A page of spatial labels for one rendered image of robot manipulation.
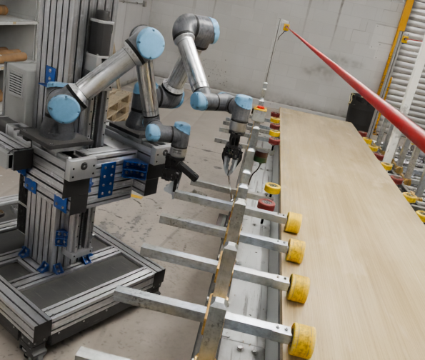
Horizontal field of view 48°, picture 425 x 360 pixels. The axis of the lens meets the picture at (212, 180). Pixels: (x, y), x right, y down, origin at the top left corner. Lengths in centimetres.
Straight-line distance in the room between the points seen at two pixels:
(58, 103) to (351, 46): 836
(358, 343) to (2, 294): 169
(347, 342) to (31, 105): 182
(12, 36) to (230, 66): 572
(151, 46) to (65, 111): 42
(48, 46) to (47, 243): 100
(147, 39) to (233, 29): 793
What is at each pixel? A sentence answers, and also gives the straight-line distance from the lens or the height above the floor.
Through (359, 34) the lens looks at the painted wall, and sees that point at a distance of 989.
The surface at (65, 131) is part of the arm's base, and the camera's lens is 210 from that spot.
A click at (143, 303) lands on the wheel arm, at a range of 127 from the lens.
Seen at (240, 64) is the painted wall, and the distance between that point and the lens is 984.
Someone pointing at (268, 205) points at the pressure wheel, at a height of 91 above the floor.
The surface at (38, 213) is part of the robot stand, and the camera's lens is 264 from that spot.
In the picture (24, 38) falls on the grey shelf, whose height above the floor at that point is 108.
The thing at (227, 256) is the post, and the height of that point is 111.
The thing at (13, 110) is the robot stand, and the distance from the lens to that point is 260.
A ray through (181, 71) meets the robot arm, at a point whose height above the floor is 136.
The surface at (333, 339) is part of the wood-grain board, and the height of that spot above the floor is 90.
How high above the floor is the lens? 168
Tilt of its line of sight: 20 degrees down
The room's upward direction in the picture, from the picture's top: 12 degrees clockwise
